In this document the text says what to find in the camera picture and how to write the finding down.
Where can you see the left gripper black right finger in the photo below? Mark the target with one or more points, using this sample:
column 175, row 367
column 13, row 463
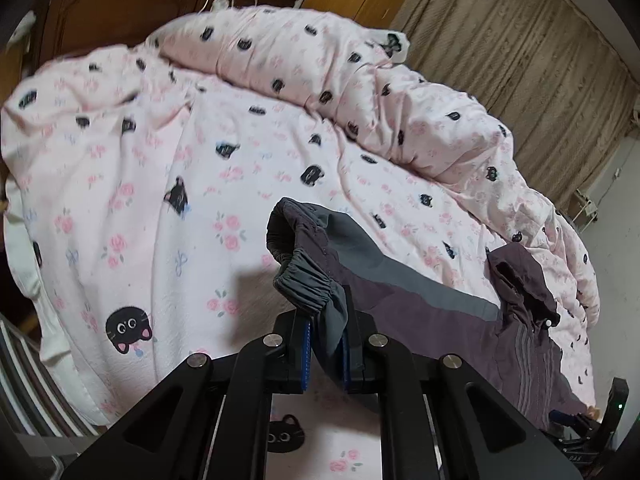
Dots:
column 358, row 372

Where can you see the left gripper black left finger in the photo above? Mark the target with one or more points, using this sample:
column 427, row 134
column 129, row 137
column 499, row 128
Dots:
column 293, row 360

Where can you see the grey and purple jacket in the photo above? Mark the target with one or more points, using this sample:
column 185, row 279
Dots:
column 330, row 267

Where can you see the pink cat print bedsheet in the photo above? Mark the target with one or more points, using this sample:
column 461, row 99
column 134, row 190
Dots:
column 140, row 193

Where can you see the white slatted rack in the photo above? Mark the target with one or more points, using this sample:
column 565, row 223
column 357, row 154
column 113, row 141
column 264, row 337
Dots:
column 41, row 433

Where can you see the pink cat print quilt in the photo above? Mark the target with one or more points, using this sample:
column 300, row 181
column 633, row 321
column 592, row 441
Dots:
column 460, row 158

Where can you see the beige curtain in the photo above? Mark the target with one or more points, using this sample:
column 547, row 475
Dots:
column 542, row 68

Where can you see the white wire rack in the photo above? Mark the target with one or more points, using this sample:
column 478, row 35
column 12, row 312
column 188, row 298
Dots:
column 584, row 211

